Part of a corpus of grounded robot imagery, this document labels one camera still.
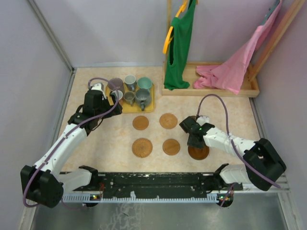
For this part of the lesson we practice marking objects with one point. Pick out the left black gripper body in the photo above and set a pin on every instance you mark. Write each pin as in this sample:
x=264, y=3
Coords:
x=106, y=107

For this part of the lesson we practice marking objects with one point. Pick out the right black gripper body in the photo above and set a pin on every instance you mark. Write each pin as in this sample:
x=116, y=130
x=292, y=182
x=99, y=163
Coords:
x=191, y=143

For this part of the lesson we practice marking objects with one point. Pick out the large brown wooden coaster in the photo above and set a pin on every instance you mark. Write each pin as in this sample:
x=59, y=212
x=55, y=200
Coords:
x=198, y=154

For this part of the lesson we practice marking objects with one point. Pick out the pink mug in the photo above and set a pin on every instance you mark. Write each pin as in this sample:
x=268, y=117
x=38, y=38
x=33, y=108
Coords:
x=119, y=95

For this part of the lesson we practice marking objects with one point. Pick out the small orange wooden coaster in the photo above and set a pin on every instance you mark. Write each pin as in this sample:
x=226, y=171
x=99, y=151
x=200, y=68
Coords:
x=171, y=147

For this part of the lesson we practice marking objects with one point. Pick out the dark speckled grey mug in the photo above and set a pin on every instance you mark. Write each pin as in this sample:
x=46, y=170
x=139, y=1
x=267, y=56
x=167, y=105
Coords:
x=143, y=98

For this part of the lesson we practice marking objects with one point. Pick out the light wooden coaster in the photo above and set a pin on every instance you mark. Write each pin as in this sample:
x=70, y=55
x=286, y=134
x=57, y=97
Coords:
x=140, y=122

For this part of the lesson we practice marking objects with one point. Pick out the teal mug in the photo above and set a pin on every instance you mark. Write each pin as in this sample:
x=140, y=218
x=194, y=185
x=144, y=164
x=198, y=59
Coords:
x=144, y=83

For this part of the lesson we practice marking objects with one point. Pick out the large woven rattan coaster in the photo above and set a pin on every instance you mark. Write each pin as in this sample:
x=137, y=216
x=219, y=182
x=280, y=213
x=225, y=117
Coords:
x=142, y=147

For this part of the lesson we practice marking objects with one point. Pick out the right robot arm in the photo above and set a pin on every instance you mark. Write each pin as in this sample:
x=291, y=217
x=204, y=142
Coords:
x=261, y=164

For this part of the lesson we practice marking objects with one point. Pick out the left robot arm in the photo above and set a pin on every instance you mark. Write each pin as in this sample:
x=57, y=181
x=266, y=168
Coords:
x=43, y=183

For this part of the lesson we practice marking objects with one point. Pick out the purple mug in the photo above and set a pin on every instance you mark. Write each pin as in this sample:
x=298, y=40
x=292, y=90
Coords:
x=116, y=84

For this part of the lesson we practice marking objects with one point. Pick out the small olive mug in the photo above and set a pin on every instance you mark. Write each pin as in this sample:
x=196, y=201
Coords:
x=129, y=98

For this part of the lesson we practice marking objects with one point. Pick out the grey-white mug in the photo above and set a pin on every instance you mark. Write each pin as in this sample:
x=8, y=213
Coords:
x=130, y=82

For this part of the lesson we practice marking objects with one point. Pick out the green shirt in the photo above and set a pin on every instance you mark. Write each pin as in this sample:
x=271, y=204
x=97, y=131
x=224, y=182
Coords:
x=175, y=65

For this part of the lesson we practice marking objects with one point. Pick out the pink shirt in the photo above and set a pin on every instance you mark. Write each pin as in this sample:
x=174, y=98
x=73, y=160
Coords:
x=230, y=74

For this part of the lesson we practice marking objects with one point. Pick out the wooden rack base tray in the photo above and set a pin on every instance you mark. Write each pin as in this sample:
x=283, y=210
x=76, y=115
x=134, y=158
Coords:
x=248, y=89

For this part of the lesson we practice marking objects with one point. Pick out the yellow hanger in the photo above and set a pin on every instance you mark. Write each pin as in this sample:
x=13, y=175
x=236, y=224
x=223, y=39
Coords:
x=180, y=28

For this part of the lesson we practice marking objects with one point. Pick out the grey hanger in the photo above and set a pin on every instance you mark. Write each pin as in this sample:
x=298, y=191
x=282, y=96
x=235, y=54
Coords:
x=270, y=11

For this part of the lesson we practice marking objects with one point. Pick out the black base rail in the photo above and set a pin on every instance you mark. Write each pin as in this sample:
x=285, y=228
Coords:
x=149, y=185

